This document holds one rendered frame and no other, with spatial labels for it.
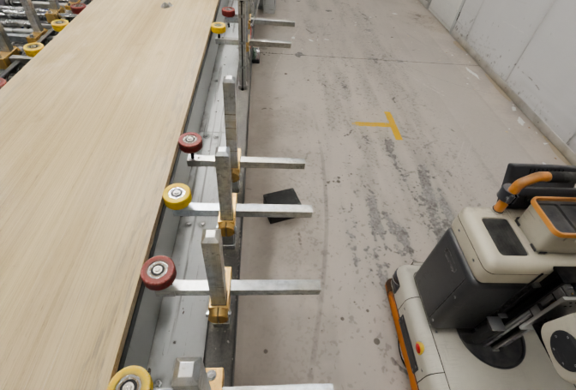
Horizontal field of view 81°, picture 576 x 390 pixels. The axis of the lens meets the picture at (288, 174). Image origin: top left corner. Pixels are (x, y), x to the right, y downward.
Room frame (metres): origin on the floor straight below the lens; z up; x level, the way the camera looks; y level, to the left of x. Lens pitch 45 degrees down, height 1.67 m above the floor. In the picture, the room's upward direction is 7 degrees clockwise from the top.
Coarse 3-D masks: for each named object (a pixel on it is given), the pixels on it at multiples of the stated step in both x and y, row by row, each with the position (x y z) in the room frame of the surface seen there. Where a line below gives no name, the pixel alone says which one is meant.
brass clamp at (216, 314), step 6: (228, 270) 0.45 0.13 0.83; (228, 276) 0.43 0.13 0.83; (228, 282) 0.42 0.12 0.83; (228, 288) 0.40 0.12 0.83; (228, 294) 0.38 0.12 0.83; (210, 300) 0.36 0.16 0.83; (228, 300) 0.37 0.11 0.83; (210, 306) 0.35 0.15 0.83; (216, 306) 0.35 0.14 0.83; (222, 306) 0.35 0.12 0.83; (228, 306) 0.35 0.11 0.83; (210, 312) 0.34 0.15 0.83; (216, 312) 0.33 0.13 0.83; (222, 312) 0.34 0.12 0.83; (228, 312) 0.34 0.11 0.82; (210, 318) 0.32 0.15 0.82; (216, 318) 0.33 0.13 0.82; (222, 318) 0.33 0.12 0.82
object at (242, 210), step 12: (192, 204) 0.65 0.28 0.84; (204, 204) 0.66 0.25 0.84; (216, 204) 0.66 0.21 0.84; (240, 204) 0.68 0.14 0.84; (252, 204) 0.68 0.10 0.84; (264, 204) 0.69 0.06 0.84; (276, 204) 0.69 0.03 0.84; (216, 216) 0.64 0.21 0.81; (240, 216) 0.65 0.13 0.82; (252, 216) 0.65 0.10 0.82; (264, 216) 0.66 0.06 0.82; (276, 216) 0.66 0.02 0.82; (288, 216) 0.67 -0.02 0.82; (300, 216) 0.67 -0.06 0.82
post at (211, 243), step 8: (208, 232) 0.37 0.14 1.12; (216, 232) 0.38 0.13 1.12; (208, 240) 0.36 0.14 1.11; (216, 240) 0.36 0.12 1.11; (208, 248) 0.35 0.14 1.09; (216, 248) 0.36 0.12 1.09; (208, 256) 0.35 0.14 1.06; (216, 256) 0.36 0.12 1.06; (208, 264) 0.35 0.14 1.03; (216, 264) 0.36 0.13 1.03; (208, 272) 0.35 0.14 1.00; (216, 272) 0.35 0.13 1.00; (224, 272) 0.38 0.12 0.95; (208, 280) 0.35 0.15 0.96; (216, 280) 0.35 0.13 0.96; (224, 280) 0.37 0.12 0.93; (216, 288) 0.35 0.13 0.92; (224, 288) 0.36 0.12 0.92; (216, 296) 0.35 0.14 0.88; (224, 296) 0.36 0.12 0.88; (216, 304) 0.35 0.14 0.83; (224, 304) 0.36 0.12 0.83
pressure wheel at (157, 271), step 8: (160, 256) 0.43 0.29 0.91; (144, 264) 0.40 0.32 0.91; (152, 264) 0.40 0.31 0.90; (160, 264) 0.41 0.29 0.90; (168, 264) 0.41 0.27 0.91; (144, 272) 0.38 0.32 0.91; (152, 272) 0.38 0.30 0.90; (160, 272) 0.39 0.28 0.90; (168, 272) 0.39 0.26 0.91; (176, 272) 0.40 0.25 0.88; (144, 280) 0.36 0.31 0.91; (152, 280) 0.36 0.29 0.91; (160, 280) 0.36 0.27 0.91; (168, 280) 0.37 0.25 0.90; (152, 288) 0.35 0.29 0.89; (160, 288) 0.36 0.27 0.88
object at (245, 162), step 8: (192, 160) 0.87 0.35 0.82; (200, 160) 0.88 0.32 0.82; (208, 160) 0.88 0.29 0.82; (240, 160) 0.90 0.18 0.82; (248, 160) 0.91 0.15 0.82; (256, 160) 0.91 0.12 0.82; (264, 160) 0.92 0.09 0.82; (272, 160) 0.92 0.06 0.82; (280, 160) 0.93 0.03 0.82; (288, 160) 0.93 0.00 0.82; (296, 160) 0.94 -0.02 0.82; (304, 160) 0.94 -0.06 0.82; (280, 168) 0.92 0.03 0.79; (288, 168) 0.92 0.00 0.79; (296, 168) 0.92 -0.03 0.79
